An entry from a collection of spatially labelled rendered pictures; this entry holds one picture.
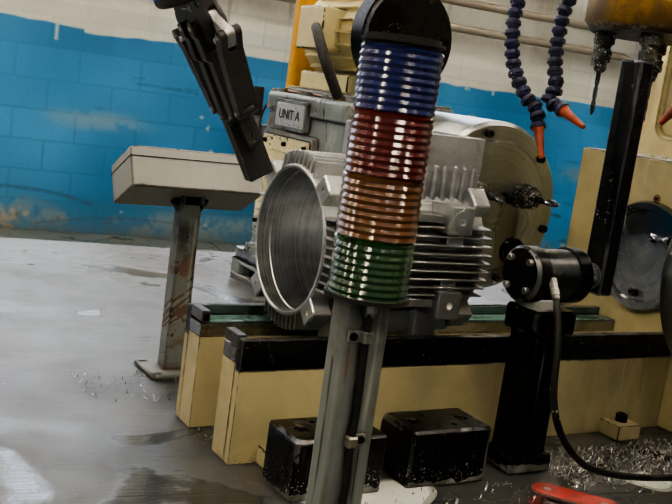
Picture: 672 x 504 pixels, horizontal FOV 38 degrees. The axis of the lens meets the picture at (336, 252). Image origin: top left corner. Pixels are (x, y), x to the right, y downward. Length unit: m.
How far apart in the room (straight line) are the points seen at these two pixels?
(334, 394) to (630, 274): 0.72
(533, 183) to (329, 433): 0.82
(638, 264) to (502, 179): 0.23
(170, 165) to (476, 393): 0.44
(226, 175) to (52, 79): 5.46
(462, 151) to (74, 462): 0.51
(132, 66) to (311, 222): 5.61
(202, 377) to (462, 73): 6.61
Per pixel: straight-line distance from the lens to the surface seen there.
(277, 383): 0.97
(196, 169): 1.17
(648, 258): 1.35
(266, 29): 6.91
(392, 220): 0.67
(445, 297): 1.01
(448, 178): 1.04
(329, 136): 1.57
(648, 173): 1.36
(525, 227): 1.48
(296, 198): 1.08
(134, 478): 0.93
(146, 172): 1.14
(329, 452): 0.73
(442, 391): 1.08
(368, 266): 0.67
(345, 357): 0.70
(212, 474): 0.95
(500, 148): 1.42
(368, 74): 0.67
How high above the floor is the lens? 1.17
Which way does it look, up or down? 9 degrees down
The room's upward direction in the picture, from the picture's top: 8 degrees clockwise
